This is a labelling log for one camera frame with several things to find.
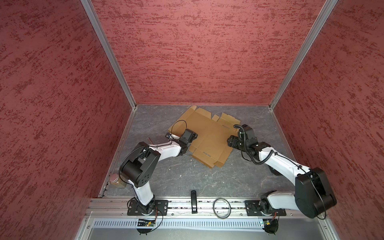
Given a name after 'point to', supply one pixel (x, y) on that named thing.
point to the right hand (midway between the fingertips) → (231, 144)
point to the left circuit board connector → (145, 222)
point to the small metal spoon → (149, 139)
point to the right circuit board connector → (270, 225)
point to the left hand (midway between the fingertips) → (185, 141)
